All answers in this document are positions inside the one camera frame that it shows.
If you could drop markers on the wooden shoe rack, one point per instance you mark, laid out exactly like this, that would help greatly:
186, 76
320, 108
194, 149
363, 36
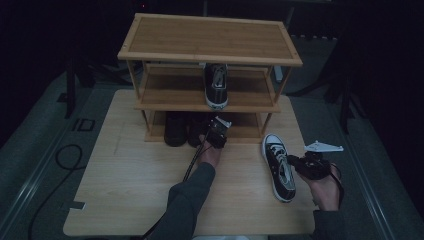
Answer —
210, 38

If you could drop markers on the black and white sneaker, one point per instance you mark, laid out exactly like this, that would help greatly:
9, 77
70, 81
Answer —
280, 170
216, 90

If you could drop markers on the person's left hand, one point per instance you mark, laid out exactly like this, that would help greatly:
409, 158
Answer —
211, 155

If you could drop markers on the grey metal post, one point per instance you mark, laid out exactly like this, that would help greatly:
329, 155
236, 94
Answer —
278, 73

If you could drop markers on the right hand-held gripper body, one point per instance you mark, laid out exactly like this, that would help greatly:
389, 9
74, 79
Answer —
313, 166

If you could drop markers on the person's right hand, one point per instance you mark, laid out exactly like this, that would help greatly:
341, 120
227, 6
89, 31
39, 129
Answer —
325, 190

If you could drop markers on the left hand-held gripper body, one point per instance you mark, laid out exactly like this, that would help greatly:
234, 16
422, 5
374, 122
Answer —
218, 133

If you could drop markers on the black metal stand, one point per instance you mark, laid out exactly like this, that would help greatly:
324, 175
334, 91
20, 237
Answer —
345, 106
70, 90

